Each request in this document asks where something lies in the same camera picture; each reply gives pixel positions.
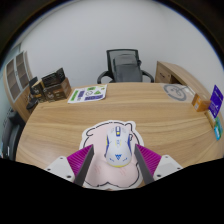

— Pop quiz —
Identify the black padded chair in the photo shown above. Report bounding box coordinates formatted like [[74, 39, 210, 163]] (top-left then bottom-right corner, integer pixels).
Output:
[[0, 108, 26, 161]]

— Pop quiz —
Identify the white sheet with grey ring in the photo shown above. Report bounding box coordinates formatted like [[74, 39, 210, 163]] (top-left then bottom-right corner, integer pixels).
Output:
[[163, 83, 194, 103]]

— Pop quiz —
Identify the black box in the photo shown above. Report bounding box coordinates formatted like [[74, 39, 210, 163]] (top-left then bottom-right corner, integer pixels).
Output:
[[40, 67, 66, 88]]

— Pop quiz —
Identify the orange cardboard box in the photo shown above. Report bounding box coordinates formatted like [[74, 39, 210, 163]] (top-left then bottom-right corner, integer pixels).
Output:
[[191, 93, 212, 113]]

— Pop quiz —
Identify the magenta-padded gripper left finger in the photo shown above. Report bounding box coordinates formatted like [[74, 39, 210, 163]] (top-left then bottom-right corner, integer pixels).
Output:
[[43, 143, 96, 187]]

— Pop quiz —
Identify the white sheet with green print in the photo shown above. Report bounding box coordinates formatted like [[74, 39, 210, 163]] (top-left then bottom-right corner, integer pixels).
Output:
[[67, 84, 108, 104]]

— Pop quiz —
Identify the white blue yellow computer mouse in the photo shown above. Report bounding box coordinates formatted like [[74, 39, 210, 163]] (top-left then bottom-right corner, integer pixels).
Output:
[[104, 125, 133, 168]]

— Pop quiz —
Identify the small tan box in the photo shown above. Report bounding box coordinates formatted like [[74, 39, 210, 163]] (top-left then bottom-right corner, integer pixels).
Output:
[[204, 109, 217, 129]]

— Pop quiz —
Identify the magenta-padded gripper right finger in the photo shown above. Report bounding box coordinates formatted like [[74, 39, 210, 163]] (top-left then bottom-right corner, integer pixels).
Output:
[[133, 143, 184, 186]]

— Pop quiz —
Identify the wooden shelf unit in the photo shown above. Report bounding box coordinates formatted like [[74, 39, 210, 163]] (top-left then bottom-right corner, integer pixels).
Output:
[[3, 50, 34, 123]]

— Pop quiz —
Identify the green flat box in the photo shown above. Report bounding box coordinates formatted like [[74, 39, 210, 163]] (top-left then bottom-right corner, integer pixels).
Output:
[[213, 116, 224, 142]]

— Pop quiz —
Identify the purple pouch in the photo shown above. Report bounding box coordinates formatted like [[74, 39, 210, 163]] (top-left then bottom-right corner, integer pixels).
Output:
[[209, 84, 224, 119]]

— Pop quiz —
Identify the black mesh office chair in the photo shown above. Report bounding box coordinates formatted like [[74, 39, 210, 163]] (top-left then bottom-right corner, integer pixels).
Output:
[[96, 48, 156, 85]]

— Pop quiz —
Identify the dark brown cardboard box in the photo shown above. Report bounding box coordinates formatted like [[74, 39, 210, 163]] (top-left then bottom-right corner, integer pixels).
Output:
[[41, 77, 73, 103]]

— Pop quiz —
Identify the pink character-shaped mouse pad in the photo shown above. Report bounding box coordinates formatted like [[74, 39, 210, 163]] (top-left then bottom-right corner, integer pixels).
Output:
[[78, 119, 147, 192]]

